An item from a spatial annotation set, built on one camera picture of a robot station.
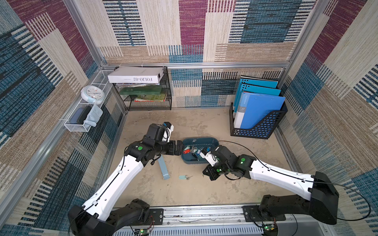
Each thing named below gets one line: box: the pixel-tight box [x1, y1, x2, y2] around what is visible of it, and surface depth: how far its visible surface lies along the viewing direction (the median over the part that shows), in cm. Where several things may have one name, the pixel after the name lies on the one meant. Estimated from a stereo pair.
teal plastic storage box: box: [181, 137, 220, 165], surface depth 98 cm
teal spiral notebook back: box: [237, 75, 279, 93], surface depth 96 cm
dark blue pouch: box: [70, 105, 93, 125], surface depth 67 cm
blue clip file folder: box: [233, 92, 286, 130], surface depth 91 cm
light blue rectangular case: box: [157, 154, 171, 180], surface depth 85 cm
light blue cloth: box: [83, 104, 104, 128], surface depth 70 cm
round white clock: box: [80, 85, 106, 105], surface depth 76 cm
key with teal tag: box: [178, 175, 193, 180], surface depth 87 cm
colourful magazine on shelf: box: [134, 93, 168, 102], surface depth 101 cm
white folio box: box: [107, 66, 165, 84], surface depth 81 cm
